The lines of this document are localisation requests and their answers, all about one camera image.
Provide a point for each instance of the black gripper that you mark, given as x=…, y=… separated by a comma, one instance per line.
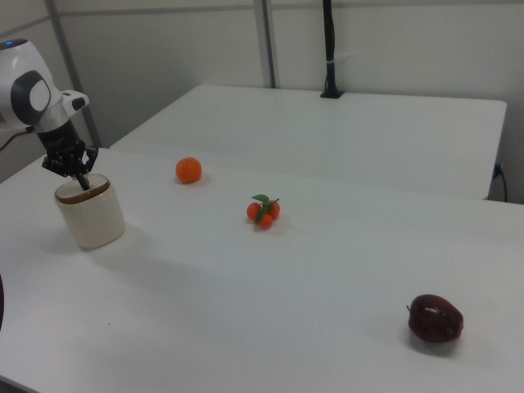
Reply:
x=59, y=143

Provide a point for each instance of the cream garbage bin with lid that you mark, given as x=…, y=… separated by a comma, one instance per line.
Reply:
x=92, y=217

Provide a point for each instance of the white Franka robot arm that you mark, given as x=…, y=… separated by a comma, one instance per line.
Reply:
x=24, y=90

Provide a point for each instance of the orange mandarin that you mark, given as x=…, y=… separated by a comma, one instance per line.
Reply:
x=188, y=170

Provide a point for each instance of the small tangerine cluster with leaves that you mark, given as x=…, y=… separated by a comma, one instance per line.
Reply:
x=264, y=212

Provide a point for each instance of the black pole with base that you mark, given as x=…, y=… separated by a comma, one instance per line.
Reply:
x=330, y=45

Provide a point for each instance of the dark red apple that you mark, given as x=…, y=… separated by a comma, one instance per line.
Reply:
x=435, y=318

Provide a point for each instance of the grey metal frame post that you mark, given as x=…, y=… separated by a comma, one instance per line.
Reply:
x=267, y=41
x=67, y=53

